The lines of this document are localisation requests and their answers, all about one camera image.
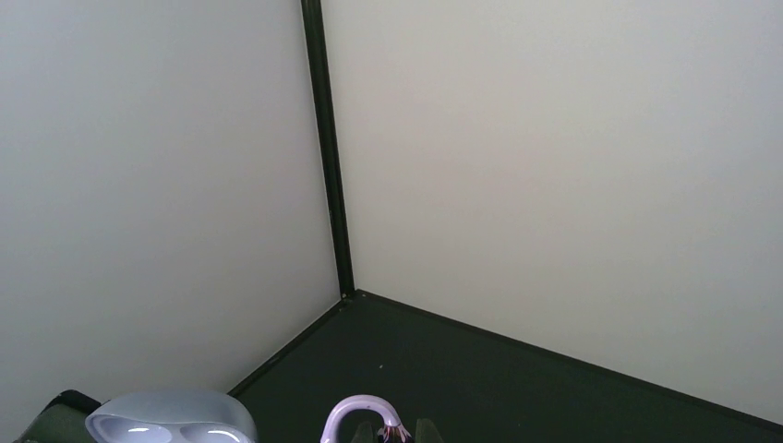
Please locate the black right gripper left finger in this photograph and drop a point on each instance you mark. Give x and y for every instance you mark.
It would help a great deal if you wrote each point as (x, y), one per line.
(364, 434)

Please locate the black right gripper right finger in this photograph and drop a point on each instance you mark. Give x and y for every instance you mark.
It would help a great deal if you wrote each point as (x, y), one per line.
(427, 432)

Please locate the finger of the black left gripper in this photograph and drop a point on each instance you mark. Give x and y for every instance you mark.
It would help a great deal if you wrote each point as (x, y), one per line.
(62, 420)

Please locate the purple earbud with ear hook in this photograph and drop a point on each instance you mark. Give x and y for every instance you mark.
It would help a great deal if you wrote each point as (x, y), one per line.
(349, 413)

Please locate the lavender earbud charging case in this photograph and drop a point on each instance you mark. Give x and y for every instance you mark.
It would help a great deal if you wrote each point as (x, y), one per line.
(180, 415)

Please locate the black left rear frame post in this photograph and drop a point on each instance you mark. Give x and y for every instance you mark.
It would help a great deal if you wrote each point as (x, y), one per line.
(312, 15)

